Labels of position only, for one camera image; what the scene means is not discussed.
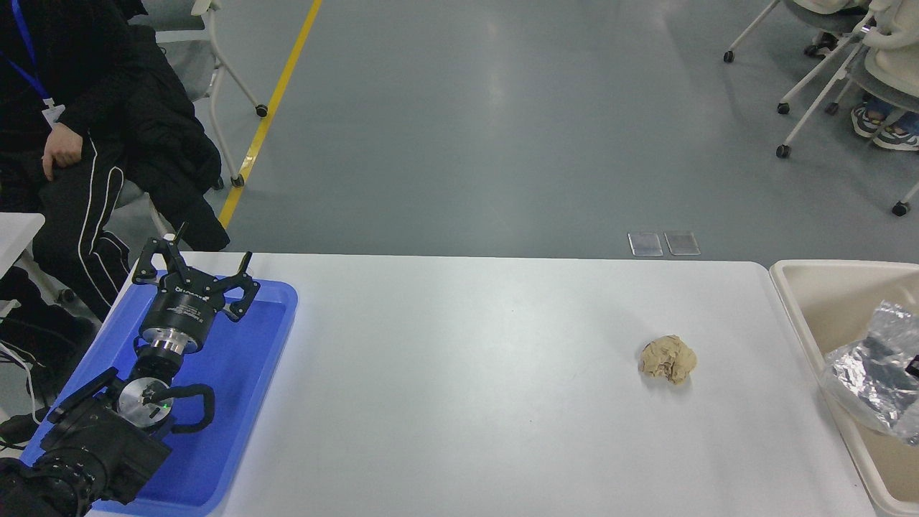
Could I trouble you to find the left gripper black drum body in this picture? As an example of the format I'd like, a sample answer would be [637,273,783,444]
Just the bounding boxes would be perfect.
[139,276,225,345]

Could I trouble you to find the foil plate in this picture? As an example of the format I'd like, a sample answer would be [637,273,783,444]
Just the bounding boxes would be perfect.
[821,300,919,447]

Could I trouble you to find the person's hand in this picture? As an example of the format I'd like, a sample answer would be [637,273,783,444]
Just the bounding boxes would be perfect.
[41,122,86,181]

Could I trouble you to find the blue plastic tray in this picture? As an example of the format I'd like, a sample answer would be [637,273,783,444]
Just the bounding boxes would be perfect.
[19,276,299,517]

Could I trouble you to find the large pale bin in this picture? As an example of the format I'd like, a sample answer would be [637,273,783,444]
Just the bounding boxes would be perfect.
[768,260,919,517]

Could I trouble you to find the small white side table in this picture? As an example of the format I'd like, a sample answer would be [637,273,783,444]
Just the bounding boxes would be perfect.
[0,213,73,317]

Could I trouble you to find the black jacket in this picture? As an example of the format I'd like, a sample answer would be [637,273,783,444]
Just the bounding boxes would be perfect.
[108,22,231,252]

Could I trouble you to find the seated person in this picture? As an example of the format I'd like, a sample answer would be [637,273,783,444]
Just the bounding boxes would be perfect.
[0,0,144,324]

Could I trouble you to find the person's feet in sneakers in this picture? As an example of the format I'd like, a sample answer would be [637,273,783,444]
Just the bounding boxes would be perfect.
[849,97,919,153]

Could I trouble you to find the crumpled tan paper ball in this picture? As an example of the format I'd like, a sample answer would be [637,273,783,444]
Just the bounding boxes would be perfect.
[638,335,698,386]

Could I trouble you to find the white leg wheeled chair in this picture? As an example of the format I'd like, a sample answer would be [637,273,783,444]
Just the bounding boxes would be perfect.
[775,29,919,218]
[723,0,868,65]

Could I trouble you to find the cream padded coat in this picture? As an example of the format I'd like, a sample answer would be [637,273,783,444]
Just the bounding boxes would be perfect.
[860,0,919,101]

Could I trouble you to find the white floor cable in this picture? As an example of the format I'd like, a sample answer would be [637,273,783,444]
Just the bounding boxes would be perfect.
[0,340,45,426]

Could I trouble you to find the white frame wheeled chair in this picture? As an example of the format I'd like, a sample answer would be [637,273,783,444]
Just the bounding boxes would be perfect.
[153,0,269,189]

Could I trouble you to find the blue lanyard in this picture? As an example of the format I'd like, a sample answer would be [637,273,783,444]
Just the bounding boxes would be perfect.
[0,0,55,108]

